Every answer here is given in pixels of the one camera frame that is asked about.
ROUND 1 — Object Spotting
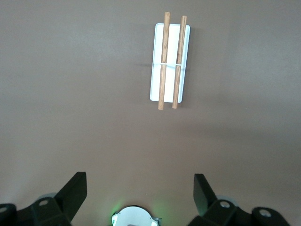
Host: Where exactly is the white rack base tray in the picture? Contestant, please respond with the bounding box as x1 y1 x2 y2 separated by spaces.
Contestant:
150 23 190 104

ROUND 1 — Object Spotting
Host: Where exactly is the right wooden chopstick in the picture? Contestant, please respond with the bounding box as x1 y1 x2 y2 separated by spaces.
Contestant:
158 11 171 111

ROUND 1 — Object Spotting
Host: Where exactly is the brown table cover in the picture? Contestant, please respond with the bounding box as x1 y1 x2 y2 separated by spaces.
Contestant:
0 0 301 226

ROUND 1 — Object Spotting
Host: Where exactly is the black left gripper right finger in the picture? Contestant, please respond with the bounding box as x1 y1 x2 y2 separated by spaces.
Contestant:
188 173 291 226

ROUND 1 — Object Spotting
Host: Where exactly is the left wooden chopstick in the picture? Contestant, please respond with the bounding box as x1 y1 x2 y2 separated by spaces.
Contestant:
172 15 188 109

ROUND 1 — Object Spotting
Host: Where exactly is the wooden chopstick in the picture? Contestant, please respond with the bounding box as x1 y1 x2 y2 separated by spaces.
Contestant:
158 11 171 111
172 15 188 109

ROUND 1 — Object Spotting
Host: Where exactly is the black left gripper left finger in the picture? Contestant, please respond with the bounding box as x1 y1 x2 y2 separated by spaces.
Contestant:
0 171 87 226

